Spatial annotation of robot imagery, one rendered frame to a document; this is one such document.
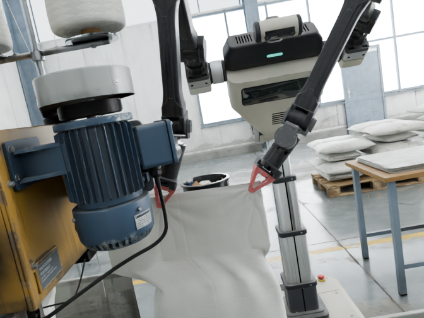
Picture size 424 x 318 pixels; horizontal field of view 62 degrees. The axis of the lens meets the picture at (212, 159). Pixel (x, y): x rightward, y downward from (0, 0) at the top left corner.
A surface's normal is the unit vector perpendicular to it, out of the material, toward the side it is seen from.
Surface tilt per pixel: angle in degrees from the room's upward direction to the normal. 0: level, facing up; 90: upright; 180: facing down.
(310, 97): 93
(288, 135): 75
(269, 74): 40
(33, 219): 90
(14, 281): 90
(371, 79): 90
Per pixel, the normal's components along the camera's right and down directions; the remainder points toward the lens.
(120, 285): 0.00, 0.14
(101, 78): 0.58, 0.02
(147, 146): 0.40, 0.06
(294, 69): -0.13, -0.65
